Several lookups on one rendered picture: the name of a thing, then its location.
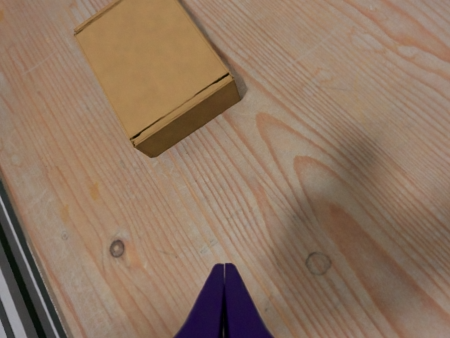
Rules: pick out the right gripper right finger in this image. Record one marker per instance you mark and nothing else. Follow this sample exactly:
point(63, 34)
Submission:
point(241, 317)

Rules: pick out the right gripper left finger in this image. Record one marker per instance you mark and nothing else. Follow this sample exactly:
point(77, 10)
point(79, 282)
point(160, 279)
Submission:
point(206, 318)

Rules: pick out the grey slotted aluminium rail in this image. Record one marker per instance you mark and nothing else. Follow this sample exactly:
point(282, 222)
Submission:
point(22, 314)

